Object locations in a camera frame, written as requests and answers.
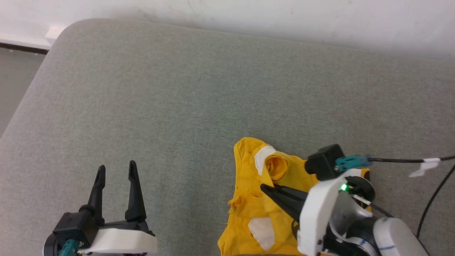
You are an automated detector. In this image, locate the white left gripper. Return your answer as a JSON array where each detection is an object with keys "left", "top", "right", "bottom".
[{"left": 78, "top": 160, "right": 158, "bottom": 254}]

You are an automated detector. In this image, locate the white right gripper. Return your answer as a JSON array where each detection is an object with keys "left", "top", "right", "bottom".
[{"left": 260, "top": 169, "right": 376, "bottom": 256}]

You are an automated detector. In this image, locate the yellow cartoon face t-shirt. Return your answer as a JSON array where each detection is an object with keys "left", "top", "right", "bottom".
[{"left": 218, "top": 137, "right": 372, "bottom": 256}]

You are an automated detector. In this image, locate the left camera cable teal plug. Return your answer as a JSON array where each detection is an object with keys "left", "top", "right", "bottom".
[{"left": 59, "top": 239, "right": 80, "bottom": 256}]

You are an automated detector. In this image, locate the camera cable teal plug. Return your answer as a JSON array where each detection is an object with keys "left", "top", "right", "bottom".
[
  {"left": 59, "top": 239, "right": 80, "bottom": 256},
  {"left": 335, "top": 154, "right": 455, "bottom": 172}
]

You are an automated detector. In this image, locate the right camera cable teal plug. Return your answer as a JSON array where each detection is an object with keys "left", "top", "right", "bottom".
[{"left": 335, "top": 154, "right": 455, "bottom": 172}]

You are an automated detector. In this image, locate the white cable label tag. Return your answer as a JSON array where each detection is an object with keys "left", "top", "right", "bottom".
[{"left": 408, "top": 158, "right": 441, "bottom": 178}]

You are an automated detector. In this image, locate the thin black cable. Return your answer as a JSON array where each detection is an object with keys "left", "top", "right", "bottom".
[{"left": 415, "top": 164, "right": 455, "bottom": 239}]

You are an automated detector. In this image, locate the wall baseboard strip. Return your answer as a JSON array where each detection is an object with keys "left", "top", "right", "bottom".
[{"left": 0, "top": 42, "right": 49, "bottom": 55}]

